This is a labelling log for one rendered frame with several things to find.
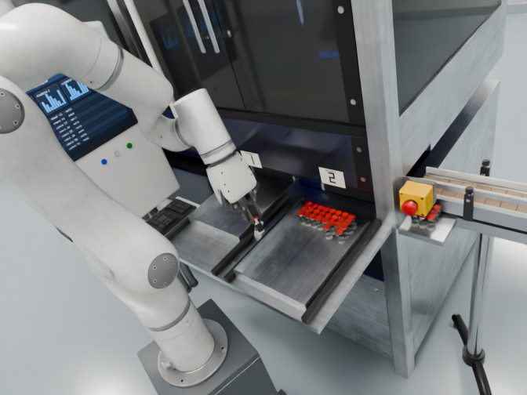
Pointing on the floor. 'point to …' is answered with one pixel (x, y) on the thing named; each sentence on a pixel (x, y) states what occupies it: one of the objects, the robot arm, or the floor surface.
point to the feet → (471, 356)
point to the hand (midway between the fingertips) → (250, 213)
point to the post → (386, 164)
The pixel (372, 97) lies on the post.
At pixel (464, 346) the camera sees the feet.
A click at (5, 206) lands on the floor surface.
